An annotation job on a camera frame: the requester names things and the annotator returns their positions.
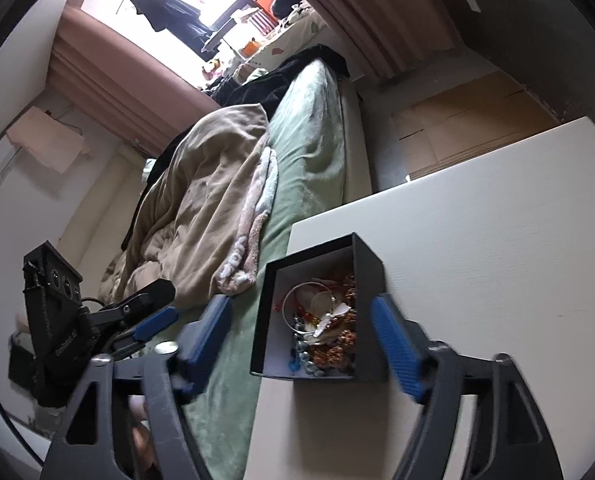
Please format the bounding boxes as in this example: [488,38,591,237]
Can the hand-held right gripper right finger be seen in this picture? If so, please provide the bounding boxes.
[371,293,567,480]

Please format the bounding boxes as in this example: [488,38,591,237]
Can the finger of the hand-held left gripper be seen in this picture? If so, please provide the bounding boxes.
[104,306,180,362]
[90,279,177,334]

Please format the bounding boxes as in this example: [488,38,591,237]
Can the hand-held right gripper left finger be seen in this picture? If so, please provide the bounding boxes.
[40,293,234,480]

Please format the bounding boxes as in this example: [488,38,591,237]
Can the brown bead bracelet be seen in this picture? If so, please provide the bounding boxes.
[308,270,359,372]

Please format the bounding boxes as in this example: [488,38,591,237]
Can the black jewelry box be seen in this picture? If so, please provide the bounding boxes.
[250,232,389,384]

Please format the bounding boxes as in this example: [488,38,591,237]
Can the silver bangle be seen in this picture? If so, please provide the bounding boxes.
[282,282,339,337]

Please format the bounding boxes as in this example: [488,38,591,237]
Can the person's leg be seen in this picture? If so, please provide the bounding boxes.
[130,394,157,477]

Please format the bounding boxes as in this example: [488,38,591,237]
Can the beige blanket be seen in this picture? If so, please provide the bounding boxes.
[100,102,281,312]

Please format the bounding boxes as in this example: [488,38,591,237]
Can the pink towel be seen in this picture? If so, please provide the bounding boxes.
[6,107,92,175]

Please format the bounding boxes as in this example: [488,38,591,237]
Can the bed with green sheet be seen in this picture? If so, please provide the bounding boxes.
[178,59,374,480]

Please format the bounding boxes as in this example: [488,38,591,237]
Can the pink curtain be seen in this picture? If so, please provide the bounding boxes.
[50,4,224,159]
[272,0,461,82]

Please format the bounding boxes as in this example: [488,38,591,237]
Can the flat cardboard sheet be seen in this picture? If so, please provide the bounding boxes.
[391,71,564,182]

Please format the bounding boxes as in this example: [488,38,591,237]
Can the black clothing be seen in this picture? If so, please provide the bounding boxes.
[205,44,351,107]

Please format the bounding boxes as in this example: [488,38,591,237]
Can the hanging dark clothes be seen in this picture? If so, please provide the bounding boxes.
[126,0,214,47]

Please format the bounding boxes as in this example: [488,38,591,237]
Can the printed pillow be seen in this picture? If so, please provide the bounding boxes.
[262,9,329,57]

